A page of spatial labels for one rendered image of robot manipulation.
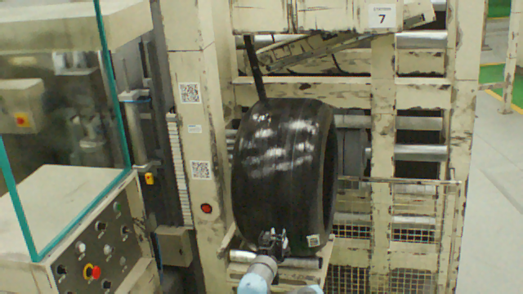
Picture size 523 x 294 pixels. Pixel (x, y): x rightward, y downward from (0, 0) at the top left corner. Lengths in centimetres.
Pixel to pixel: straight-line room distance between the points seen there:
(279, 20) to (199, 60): 34
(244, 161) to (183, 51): 41
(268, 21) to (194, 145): 51
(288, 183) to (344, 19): 61
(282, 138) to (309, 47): 51
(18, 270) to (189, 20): 90
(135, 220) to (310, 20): 95
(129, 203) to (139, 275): 26
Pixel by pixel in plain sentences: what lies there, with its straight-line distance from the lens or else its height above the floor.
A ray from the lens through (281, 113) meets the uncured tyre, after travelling 171.
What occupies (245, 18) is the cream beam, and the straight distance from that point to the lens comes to 192.
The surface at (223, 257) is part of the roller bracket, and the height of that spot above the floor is 93.
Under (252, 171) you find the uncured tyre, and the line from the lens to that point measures 164.
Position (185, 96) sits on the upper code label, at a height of 150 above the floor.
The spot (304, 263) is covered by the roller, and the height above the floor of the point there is 91.
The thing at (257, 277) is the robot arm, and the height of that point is 119.
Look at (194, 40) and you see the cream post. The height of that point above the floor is 169.
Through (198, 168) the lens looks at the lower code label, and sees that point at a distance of 189.
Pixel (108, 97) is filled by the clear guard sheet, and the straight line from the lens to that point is 174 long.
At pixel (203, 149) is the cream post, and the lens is 184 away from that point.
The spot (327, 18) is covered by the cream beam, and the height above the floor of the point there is 169.
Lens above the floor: 206
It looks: 25 degrees down
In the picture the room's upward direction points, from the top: 5 degrees counter-clockwise
